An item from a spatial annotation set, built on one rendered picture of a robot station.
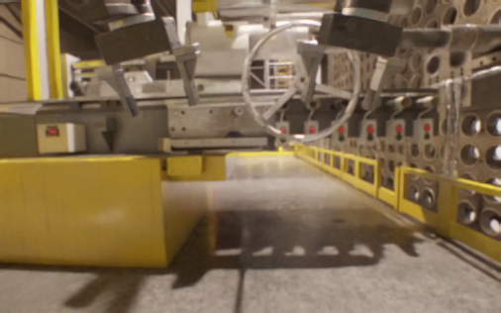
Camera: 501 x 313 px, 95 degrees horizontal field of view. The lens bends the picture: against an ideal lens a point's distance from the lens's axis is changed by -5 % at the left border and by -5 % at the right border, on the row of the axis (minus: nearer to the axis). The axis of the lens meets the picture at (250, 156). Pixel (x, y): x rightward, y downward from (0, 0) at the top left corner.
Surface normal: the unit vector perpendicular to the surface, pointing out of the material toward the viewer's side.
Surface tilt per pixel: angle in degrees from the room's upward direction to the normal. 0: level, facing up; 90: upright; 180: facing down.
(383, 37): 114
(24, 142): 90
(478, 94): 90
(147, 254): 90
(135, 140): 90
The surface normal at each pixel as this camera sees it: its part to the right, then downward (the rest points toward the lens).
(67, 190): -0.04, 0.09
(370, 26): 0.11, 0.47
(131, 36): -0.11, 0.48
